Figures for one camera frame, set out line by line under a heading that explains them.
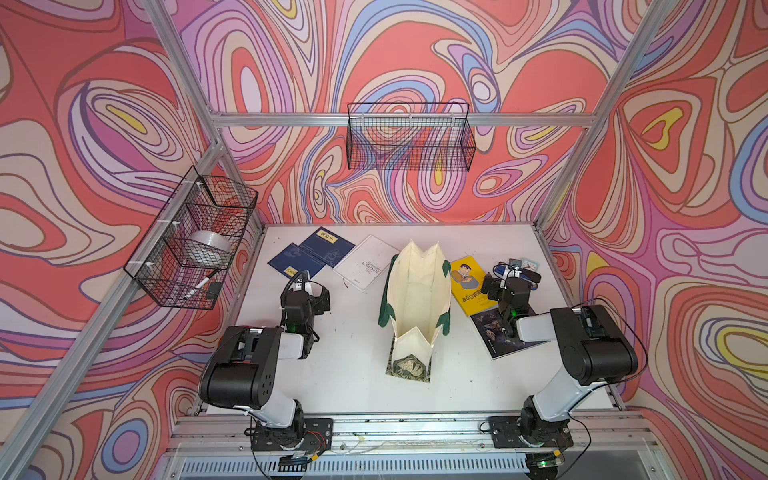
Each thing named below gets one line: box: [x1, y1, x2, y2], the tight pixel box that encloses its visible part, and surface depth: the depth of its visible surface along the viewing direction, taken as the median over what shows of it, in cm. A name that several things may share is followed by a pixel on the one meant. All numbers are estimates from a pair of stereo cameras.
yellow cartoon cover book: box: [450, 256, 499, 317], surface depth 101 cm
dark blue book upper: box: [299, 226, 356, 268], surface depth 114 cm
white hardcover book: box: [333, 234, 401, 292], surface depth 108 cm
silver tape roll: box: [182, 230, 231, 268], surface depth 73 cm
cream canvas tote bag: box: [378, 239, 452, 382], surface depth 87 cm
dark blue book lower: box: [267, 242, 327, 279], surface depth 110 cm
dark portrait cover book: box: [470, 308, 537, 358], surface depth 90 cm
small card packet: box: [521, 258, 539, 270], surface depth 107 cm
